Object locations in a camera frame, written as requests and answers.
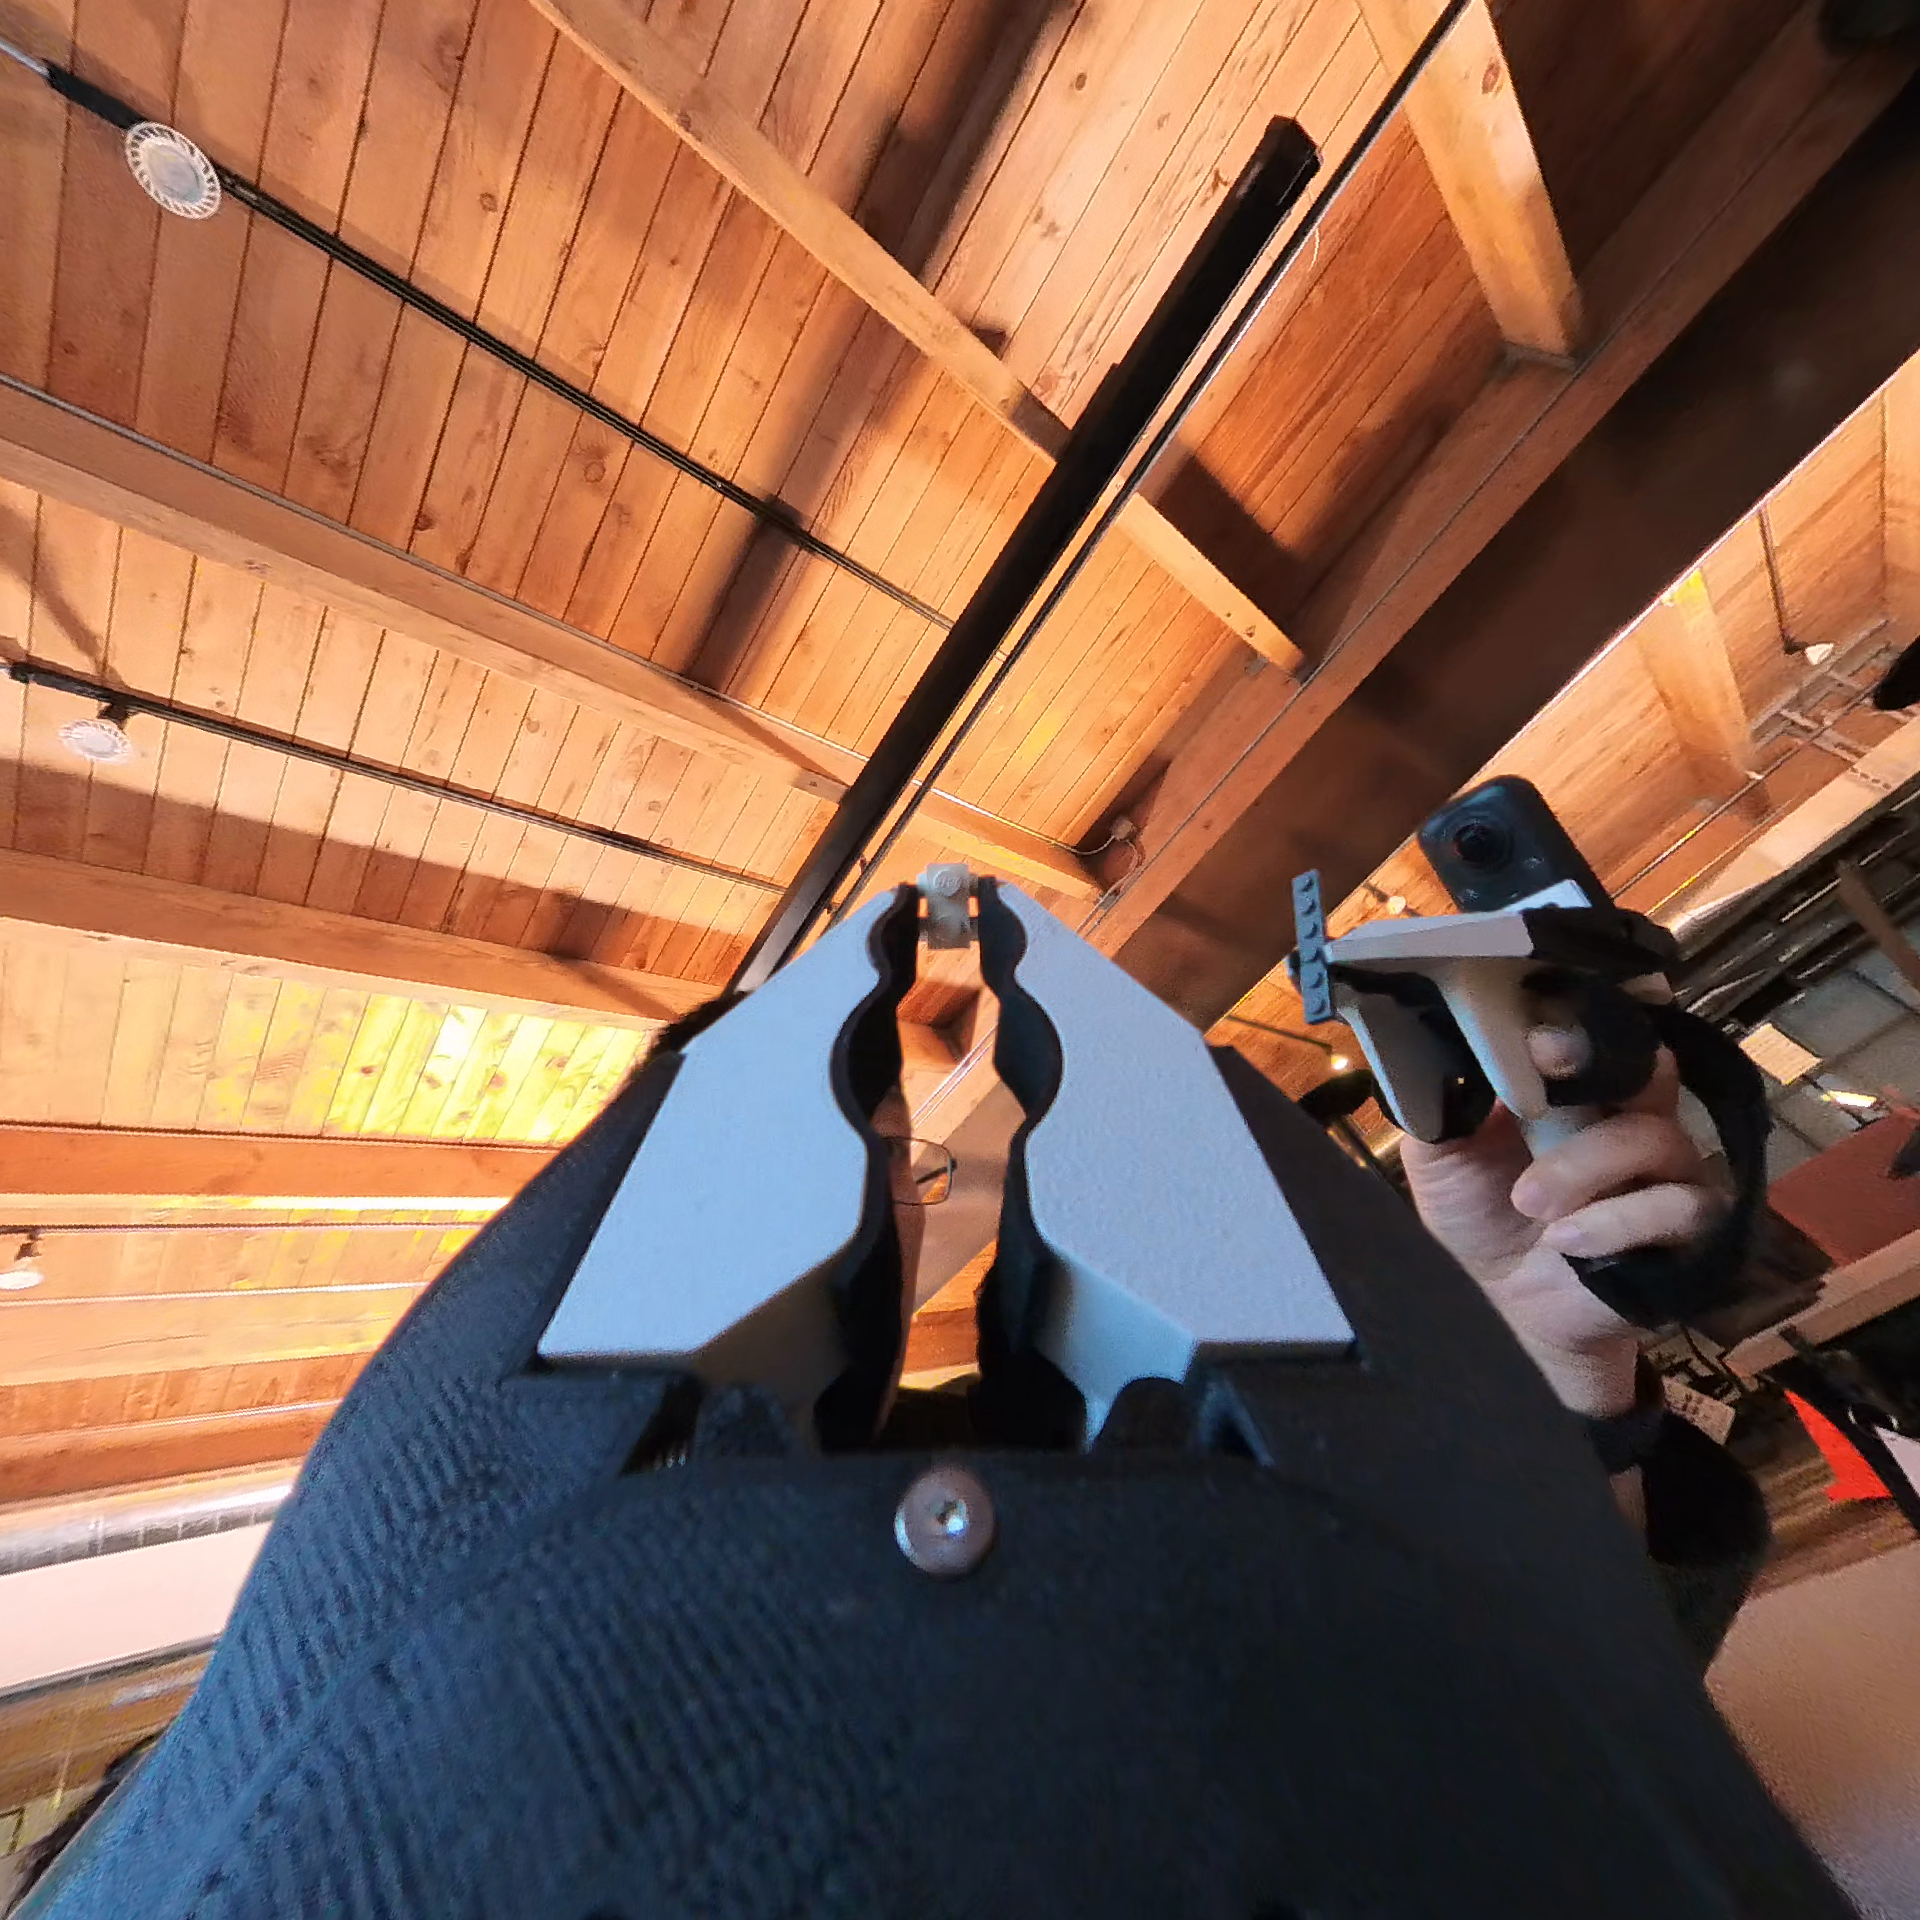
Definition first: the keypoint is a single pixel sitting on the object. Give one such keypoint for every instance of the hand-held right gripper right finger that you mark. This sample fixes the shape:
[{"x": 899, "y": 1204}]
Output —
[{"x": 1170, "y": 1184}]

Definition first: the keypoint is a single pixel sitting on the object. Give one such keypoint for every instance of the person's left hand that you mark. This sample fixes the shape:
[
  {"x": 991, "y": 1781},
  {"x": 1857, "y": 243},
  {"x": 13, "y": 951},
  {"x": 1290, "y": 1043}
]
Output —
[{"x": 1575, "y": 1231}]

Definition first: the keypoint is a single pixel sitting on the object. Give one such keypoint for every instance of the long black ceiling rail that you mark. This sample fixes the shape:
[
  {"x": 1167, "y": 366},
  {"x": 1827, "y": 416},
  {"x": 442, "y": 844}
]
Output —
[{"x": 1050, "y": 510}]

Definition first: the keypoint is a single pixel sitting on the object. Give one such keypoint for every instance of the small beige toy brick piece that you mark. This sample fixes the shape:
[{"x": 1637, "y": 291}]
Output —
[{"x": 948, "y": 908}]

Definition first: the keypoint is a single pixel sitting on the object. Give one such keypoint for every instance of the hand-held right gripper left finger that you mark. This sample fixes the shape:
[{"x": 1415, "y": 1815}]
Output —
[{"x": 720, "y": 1184}]

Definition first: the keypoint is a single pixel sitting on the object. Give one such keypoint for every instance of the orange traffic cone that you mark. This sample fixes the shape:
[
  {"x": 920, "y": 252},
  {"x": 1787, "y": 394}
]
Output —
[{"x": 1843, "y": 1447}]

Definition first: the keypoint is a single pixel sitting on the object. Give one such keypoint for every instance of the silver ventilation duct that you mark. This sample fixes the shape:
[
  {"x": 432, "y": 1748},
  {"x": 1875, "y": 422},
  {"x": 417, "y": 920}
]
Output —
[{"x": 136, "y": 1519}]

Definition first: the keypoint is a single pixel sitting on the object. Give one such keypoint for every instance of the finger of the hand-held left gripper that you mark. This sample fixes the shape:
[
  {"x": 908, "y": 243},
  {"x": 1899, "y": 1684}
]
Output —
[
  {"x": 1440, "y": 931},
  {"x": 1418, "y": 1051}
]

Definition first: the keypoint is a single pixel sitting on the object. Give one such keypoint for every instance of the background work table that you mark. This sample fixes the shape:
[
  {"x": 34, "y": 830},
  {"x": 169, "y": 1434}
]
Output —
[{"x": 1845, "y": 1299}]

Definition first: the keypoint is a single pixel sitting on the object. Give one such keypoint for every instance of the black ceiling light track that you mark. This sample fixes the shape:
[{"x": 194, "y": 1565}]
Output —
[
  {"x": 495, "y": 346},
  {"x": 389, "y": 774}
]

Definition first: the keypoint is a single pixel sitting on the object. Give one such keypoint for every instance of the dark wrist band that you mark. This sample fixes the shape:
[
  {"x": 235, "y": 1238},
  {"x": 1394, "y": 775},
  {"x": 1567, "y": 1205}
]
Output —
[{"x": 1627, "y": 1429}]

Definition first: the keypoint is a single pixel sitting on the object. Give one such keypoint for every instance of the grey studded toy brick plate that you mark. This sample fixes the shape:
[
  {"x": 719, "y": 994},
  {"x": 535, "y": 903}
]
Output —
[{"x": 1315, "y": 950}]

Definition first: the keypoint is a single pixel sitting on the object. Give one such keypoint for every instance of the round white ceiling spotlight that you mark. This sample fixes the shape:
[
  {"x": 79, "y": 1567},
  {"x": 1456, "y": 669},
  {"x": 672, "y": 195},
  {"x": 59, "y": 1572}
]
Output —
[
  {"x": 19, "y": 1271},
  {"x": 92, "y": 739},
  {"x": 169, "y": 168}
]

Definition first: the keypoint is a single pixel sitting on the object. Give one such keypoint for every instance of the person's left forearm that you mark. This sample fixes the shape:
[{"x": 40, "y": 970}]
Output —
[{"x": 1703, "y": 1531}]

